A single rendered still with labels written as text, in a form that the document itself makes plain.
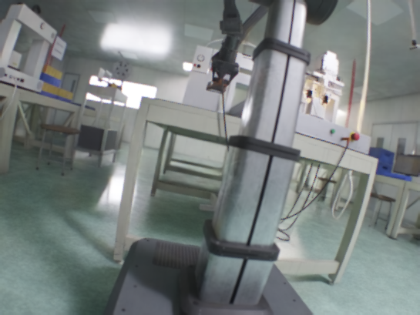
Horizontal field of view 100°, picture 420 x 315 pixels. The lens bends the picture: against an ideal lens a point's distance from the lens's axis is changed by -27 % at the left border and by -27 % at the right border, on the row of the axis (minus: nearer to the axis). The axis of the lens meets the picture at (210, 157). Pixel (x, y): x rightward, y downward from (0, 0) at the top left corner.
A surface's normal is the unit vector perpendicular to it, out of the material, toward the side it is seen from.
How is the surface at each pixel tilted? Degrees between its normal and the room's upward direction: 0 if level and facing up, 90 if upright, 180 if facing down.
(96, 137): 90
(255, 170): 90
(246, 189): 90
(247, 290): 90
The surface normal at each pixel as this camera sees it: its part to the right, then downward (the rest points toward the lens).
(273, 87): 0.12, 0.08
